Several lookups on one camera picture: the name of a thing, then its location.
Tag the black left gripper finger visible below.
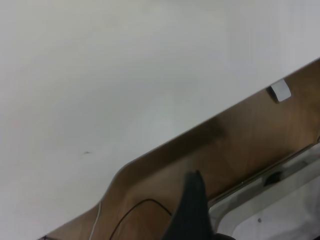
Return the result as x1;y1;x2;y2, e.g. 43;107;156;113
162;170;235;240

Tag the small black floor object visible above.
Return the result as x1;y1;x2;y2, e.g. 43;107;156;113
264;171;285;187

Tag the white table bracket block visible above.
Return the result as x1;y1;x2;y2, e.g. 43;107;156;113
268;79;292;103

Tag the thin white floor cable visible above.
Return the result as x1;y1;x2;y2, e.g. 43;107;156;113
89;201;102;240

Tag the black floor cable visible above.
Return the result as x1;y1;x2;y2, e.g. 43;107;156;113
111;198;173;240

